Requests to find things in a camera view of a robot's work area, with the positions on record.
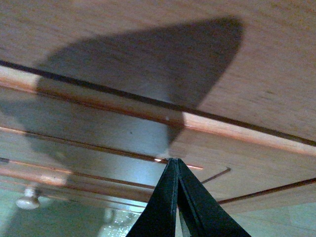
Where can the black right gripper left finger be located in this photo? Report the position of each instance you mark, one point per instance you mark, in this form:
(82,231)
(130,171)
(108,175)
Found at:
(159,217)

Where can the wooden drawer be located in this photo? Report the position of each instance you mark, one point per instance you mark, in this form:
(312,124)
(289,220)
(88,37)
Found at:
(70,137)

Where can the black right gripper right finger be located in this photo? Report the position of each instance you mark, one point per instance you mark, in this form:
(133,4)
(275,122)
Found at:
(200,213)

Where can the wooden nightstand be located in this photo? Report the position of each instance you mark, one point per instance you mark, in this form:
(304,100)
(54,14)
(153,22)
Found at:
(247,62)

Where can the upper drawer round knob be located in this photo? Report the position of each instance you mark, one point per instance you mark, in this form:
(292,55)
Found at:
(30,199)

